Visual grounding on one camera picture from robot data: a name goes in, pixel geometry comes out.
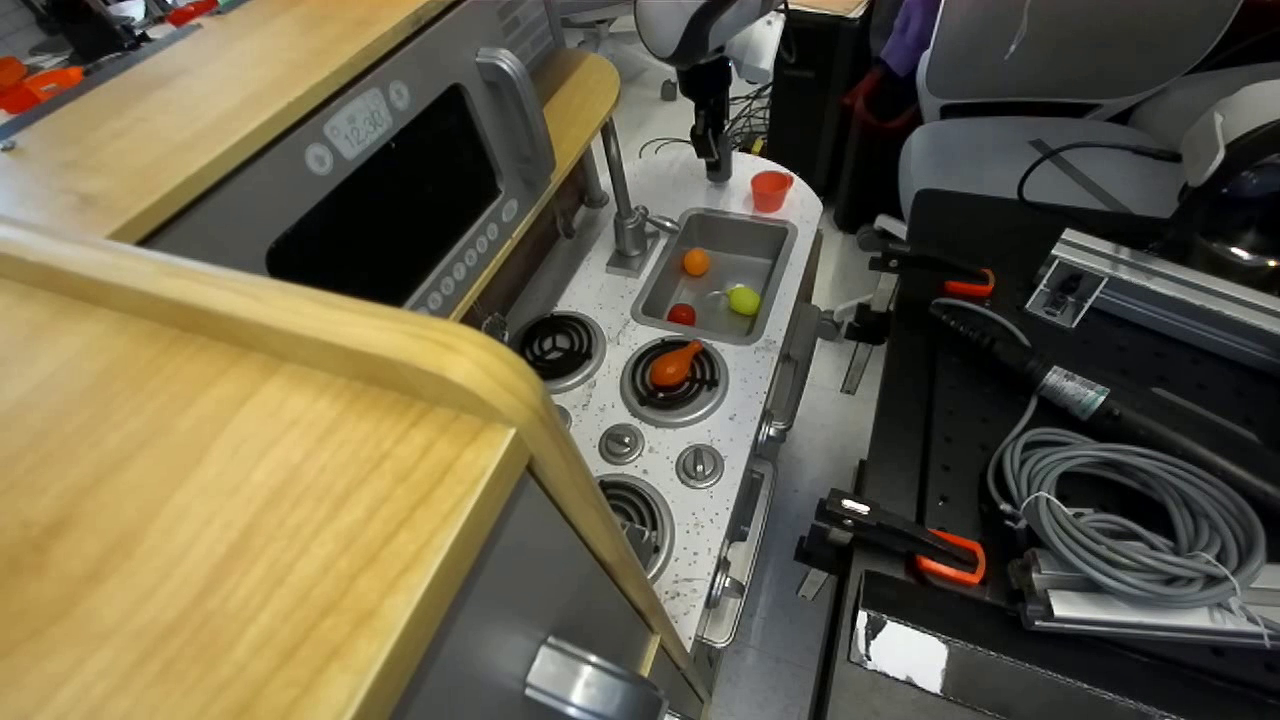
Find grey office chair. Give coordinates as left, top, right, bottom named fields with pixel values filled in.
left=892, top=0, right=1280, bottom=224

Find grey toy faucet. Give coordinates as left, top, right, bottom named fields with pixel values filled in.
left=592, top=115, right=669, bottom=280

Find white paper sticker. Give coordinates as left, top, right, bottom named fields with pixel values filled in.
left=852, top=609, right=952, bottom=696

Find purple cloth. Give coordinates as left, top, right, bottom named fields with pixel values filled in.
left=875, top=0, right=943, bottom=81

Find black cable on chair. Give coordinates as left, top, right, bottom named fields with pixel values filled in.
left=1013, top=135, right=1190, bottom=213

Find metal cabinet door handle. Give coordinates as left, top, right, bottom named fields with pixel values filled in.
left=522, top=631, right=674, bottom=720

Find grey coiled cable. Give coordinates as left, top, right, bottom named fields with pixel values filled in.
left=981, top=396, right=1271, bottom=618

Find wooden toy kitchen shelf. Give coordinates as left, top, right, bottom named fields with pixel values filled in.
left=0, top=0, right=455, bottom=245

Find grey power strip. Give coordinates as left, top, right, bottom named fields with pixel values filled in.
left=1008, top=548, right=1280, bottom=655

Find grey stove knob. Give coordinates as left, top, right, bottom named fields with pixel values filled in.
left=674, top=438, right=729, bottom=491
left=595, top=419, right=650, bottom=466

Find orange toy cup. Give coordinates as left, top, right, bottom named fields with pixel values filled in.
left=749, top=168, right=802, bottom=217

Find black computer tower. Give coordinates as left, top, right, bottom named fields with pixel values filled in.
left=762, top=0, right=871, bottom=209

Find red strap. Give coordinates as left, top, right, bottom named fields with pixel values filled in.
left=840, top=65, right=930, bottom=139

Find black orange bar clamp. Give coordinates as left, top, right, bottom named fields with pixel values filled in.
left=857, top=220, right=1002, bottom=307
left=792, top=484, right=994, bottom=597

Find green toy fruit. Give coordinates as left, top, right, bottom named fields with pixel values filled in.
left=724, top=280, right=770, bottom=323

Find black tool with silver band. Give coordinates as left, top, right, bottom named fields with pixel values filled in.
left=925, top=295, right=1280, bottom=500

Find black breadboard table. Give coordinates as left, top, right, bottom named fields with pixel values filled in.
left=811, top=184, right=1280, bottom=720

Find aluminium extrusion rail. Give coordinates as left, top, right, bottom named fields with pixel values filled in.
left=1019, top=224, right=1280, bottom=374

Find wooden toy kitchen cabinet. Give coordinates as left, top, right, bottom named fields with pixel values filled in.
left=0, top=217, right=713, bottom=720

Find black toy stove burner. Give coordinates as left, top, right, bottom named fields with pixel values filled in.
left=511, top=307, right=611, bottom=396
left=618, top=331, right=732, bottom=433
left=595, top=470, right=681, bottom=583

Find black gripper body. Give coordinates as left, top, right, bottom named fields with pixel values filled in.
left=674, top=51, right=740, bottom=135

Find grey microwave door handle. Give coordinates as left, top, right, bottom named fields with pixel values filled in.
left=473, top=44, right=562, bottom=204

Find grey toy microwave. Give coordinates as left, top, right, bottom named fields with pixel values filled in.
left=138, top=0, right=577, bottom=323

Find orange plastic items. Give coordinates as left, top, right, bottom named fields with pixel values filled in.
left=0, top=51, right=87, bottom=119

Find metal toy sink basin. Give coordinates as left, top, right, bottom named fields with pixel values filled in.
left=630, top=204, right=802, bottom=353

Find office chair wheel base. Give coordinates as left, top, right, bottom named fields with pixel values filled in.
left=556, top=0, right=684, bottom=108

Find orange toy drumstick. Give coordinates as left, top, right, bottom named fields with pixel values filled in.
left=644, top=334, right=707, bottom=396

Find white speckled toy counter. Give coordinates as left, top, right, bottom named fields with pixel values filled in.
left=504, top=145, right=828, bottom=655

